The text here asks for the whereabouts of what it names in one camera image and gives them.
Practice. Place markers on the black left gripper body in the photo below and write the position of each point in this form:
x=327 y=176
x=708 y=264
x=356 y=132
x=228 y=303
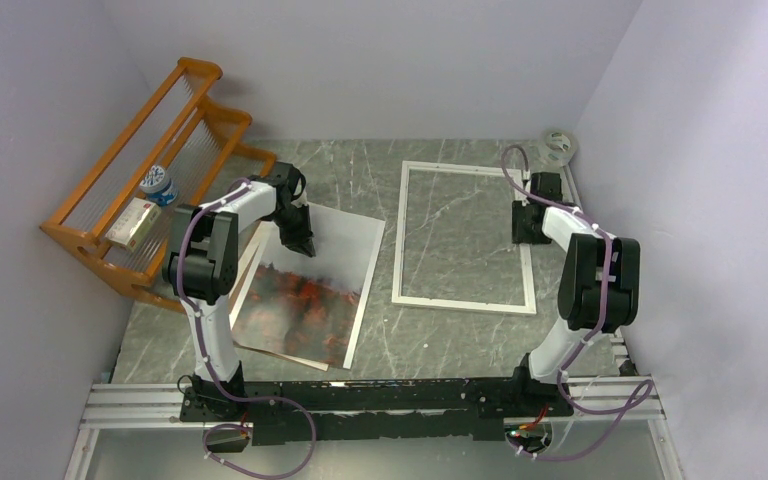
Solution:
x=281 y=216

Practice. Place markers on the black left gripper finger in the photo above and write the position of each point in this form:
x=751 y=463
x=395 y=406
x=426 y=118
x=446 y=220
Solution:
x=304 y=242
x=290 y=235

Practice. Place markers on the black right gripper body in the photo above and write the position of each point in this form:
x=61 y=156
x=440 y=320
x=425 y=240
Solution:
x=521 y=231

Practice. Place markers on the brown frame backing board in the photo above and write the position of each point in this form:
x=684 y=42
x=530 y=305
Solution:
x=245 y=263

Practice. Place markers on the white picture frame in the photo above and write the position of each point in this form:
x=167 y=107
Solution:
x=453 y=247

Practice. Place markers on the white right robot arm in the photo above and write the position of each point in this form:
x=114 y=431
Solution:
x=598 y=291

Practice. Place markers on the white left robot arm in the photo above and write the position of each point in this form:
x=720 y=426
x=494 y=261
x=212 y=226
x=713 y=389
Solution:
x=201 y=262

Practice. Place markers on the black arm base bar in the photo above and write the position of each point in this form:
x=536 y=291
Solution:
x=480 y=408

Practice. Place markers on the orange wooden rack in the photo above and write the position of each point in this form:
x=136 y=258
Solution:
x=181 y=129

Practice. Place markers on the blue white round tin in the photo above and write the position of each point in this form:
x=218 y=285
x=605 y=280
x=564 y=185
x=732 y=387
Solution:
x=158 y=186

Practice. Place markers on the white red small box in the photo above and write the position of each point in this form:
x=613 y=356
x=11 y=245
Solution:
x=133 y=224

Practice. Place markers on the aluminium rail frame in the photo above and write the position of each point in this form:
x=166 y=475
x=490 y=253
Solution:
x=158 y=406

